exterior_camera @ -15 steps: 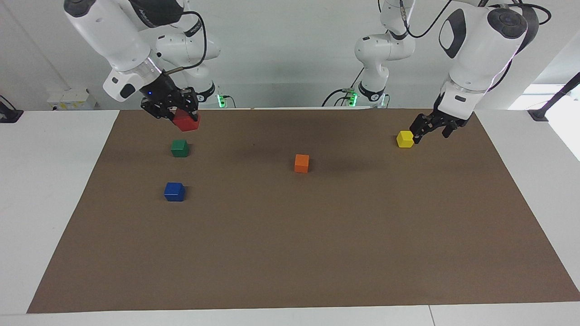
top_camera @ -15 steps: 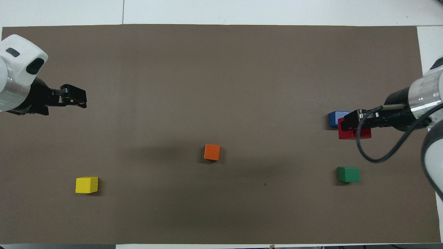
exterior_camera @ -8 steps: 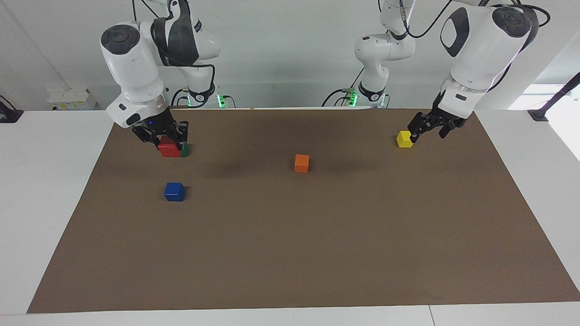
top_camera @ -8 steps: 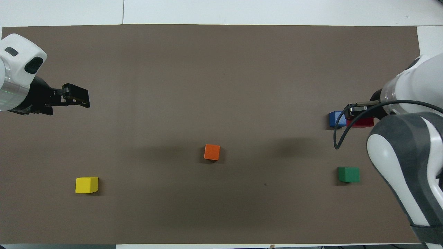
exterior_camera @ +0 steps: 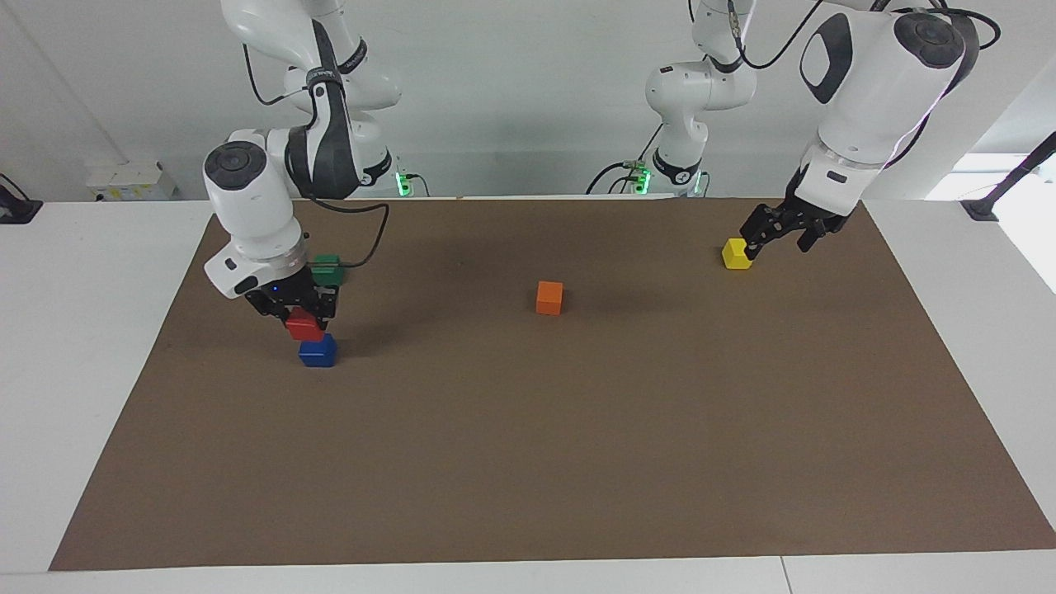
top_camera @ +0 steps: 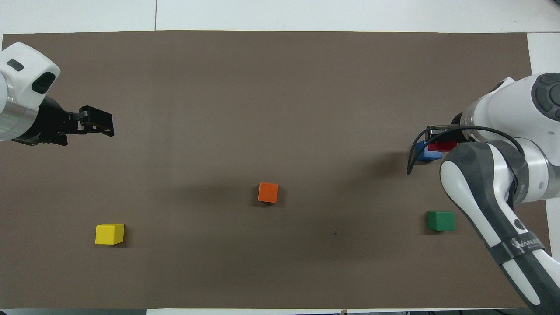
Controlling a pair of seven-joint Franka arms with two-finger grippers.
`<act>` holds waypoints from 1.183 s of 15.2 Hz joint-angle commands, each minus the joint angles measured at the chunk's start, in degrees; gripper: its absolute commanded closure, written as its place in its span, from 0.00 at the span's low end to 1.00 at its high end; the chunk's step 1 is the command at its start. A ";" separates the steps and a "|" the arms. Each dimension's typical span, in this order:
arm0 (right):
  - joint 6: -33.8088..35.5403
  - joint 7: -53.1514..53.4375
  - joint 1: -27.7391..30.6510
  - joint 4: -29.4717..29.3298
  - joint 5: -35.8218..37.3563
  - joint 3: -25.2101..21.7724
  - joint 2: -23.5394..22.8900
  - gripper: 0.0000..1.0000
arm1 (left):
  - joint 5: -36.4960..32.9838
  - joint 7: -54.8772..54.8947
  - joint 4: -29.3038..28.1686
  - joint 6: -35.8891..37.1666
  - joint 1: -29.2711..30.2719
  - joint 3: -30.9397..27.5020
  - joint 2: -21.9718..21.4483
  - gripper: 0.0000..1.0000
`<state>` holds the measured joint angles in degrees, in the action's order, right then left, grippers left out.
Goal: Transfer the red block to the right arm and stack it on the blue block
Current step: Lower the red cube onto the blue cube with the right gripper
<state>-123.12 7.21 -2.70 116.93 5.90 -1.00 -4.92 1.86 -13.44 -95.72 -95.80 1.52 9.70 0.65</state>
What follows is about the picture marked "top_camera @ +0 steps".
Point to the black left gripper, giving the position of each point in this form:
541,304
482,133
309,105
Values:
46,122

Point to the brown table mat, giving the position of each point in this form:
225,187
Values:
262,96

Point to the orange wooden block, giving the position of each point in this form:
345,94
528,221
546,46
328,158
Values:
267,192

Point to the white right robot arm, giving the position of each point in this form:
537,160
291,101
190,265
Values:
503,175

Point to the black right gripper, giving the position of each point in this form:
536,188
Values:
459,122

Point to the red wooden block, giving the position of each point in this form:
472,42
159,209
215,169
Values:
442,146

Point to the blue wooden block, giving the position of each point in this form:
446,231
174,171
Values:
423,153

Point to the green wooden block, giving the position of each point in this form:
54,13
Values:
441,221

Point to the yellow wooden block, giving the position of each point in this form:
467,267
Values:
109,234

